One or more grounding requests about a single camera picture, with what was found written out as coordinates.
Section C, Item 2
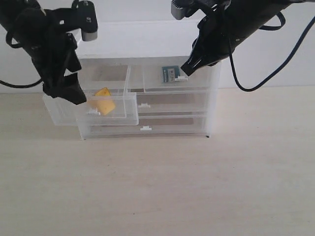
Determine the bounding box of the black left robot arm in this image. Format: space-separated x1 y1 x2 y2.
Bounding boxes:
0 0 87 105

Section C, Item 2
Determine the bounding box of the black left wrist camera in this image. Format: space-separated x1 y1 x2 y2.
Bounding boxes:
49 0 98 42

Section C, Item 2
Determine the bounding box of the teal white pill bottle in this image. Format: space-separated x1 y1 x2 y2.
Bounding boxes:
162 65 180 83

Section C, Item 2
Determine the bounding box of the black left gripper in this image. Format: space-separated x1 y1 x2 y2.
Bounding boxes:
22 14 87 105

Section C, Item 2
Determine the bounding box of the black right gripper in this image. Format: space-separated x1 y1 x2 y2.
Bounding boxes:
181 9 246 76

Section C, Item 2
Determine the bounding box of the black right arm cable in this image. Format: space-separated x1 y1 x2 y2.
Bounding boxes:
226 9 315 92

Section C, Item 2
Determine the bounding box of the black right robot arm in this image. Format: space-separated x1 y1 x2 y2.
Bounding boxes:
177 0 299 76

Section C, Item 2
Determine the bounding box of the yellow cheese wedge toy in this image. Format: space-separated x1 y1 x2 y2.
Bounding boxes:
95 87 116 116

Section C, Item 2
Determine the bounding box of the bottom wide clear drawer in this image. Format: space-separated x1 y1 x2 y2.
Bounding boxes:
79 115 212 139

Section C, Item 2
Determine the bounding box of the white plastic drawer cabinet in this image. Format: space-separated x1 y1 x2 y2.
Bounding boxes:
77 21 221 125

